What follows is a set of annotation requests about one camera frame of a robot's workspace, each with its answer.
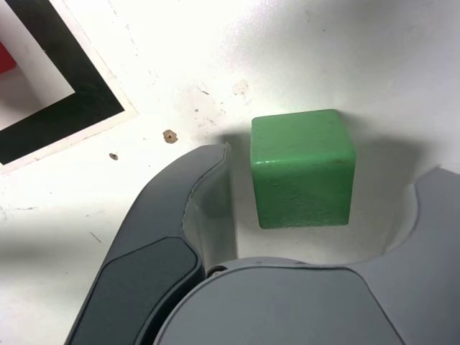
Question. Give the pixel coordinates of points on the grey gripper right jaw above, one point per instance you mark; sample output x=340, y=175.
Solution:
x=323, y=305

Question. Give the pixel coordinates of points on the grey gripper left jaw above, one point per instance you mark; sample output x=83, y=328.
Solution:
x=143, y=258

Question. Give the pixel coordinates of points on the green cube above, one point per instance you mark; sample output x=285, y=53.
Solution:
x=305, y=172

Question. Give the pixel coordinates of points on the red cube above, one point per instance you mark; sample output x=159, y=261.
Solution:
x=5, y=59

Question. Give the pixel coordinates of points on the black tape square outline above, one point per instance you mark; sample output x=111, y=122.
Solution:
x=82, y=100

